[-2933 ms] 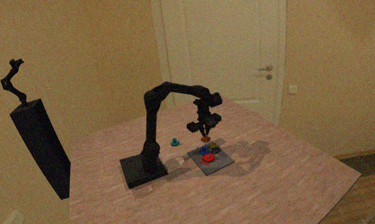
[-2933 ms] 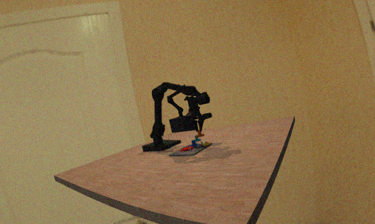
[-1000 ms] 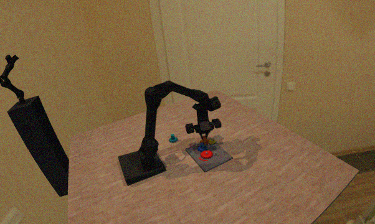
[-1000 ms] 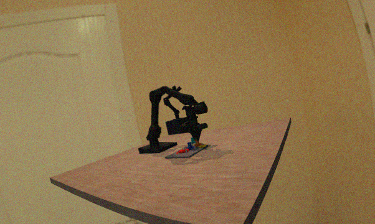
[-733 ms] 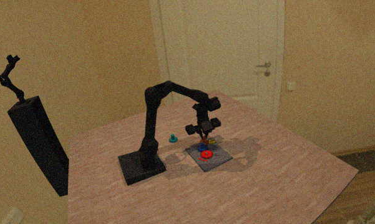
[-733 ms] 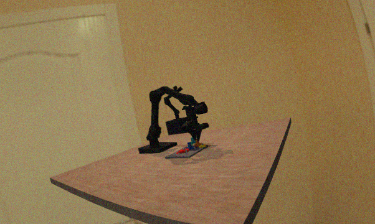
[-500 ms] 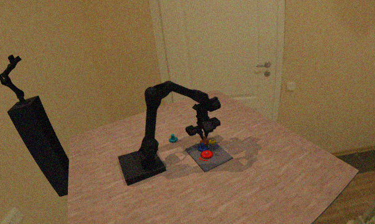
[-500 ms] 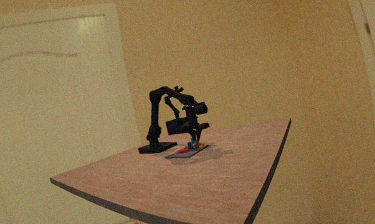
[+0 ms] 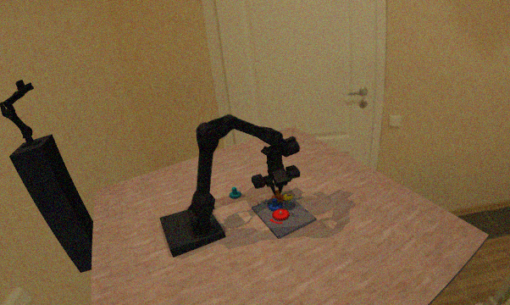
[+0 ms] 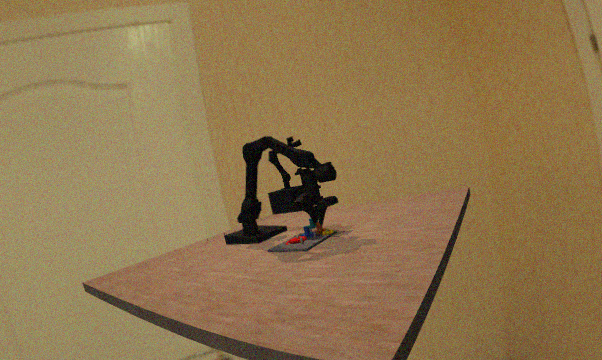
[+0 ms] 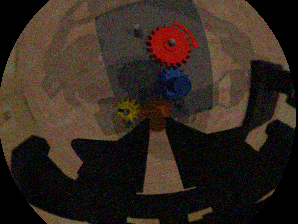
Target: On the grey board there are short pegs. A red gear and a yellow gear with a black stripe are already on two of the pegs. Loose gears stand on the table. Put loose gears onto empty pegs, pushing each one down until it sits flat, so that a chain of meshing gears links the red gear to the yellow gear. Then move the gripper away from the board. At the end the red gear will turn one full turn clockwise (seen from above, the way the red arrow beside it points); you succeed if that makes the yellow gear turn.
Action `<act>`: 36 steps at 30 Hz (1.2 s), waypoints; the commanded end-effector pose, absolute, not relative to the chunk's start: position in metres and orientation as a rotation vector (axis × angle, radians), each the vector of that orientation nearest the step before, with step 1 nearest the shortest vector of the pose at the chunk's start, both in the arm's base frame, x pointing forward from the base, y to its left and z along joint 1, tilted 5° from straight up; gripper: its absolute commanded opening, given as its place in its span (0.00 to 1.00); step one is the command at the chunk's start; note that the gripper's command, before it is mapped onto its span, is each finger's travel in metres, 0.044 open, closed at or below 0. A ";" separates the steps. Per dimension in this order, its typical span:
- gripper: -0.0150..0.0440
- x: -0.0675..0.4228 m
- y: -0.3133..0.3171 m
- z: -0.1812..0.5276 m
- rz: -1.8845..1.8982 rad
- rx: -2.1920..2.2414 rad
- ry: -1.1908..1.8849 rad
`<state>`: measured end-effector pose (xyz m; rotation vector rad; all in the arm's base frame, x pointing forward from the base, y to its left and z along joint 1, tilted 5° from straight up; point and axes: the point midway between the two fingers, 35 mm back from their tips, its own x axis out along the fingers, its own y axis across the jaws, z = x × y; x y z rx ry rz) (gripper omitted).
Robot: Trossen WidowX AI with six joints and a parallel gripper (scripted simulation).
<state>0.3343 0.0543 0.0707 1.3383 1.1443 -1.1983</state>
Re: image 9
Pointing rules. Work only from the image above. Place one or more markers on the teal gear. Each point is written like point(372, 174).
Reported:
point(234, 193)

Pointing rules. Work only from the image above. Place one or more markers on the red gear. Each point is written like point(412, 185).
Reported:
point(280, 216)

